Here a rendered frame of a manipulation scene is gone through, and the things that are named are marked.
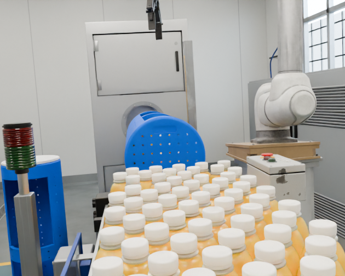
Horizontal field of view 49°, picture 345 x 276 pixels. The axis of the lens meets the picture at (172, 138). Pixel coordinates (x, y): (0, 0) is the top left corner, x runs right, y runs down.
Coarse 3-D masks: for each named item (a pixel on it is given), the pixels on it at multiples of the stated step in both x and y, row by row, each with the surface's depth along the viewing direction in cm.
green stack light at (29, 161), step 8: (8, 152) 82; (16, 152) 82; (24, 152) 83; (32, 152) 84; (8, 160) 82; (16, 160) 82; (24, 160) 83; (32, 160) 84; (8, 168) 83; (16, 168) 82; (24, 168) 83
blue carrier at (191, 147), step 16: (144, 112) 211; (128, 128) 199; (144, 128) 131; (160, 128) 132; (176, 128) 132; (192, 128) 133; (128, 144) 131; (144, 144) 131; (176, 144) 133; (192, 144) 133; (128, 160) 131; (144, 160) 132; (160, 160) 133; (176, 160) 133; (192, 160) 134
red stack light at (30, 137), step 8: (16, 128) 82; (24, 128) 82; (32, 128) 85; (8, 136) 82; (16, 136) 82; (24, 136) 82; (32, 136) 85; (8, 144) 82; (16, 144) 82; (24, 144) 83; (32, 144) 84
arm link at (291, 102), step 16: (288, 0) 154; (288, 16) 154; (288, 32) 154; (288, 48) 154; (288, 64) 155; (272, 80) 159; (288, 80) 152; (304, 80) 152; (272, 96) 158; (288, 96) 148; (304, 96) 147; (272, 112) 159; (288, 112) 149; (304, 112) 148
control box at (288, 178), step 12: (252, 156) 119; (276, 156) 116; (252, 168) 114; (264, 168) 103; (276, 168) 100; (288, 168) 101; (300, 168) 101; (264, 180) 104; (276, 180) 101; (288, 180) 101; (300, 180) 101; (276, 192) 101; (288, 192) 101; (300, 192) 102
